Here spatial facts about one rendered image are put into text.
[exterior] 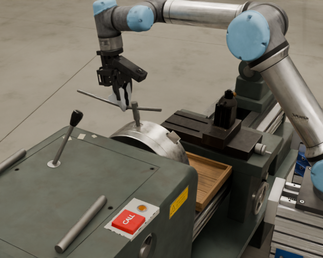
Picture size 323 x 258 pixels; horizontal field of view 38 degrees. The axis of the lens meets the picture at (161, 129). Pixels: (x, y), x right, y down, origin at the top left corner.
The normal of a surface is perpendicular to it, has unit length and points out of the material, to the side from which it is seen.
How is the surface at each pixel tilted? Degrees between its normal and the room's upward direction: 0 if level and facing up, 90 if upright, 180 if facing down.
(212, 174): 0
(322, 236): 90
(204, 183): 0
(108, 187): 0
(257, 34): 84
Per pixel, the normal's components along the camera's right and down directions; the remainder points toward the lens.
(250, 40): -0.60, 0.28
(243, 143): 0.04, -0.87
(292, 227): -0.39, 0.44
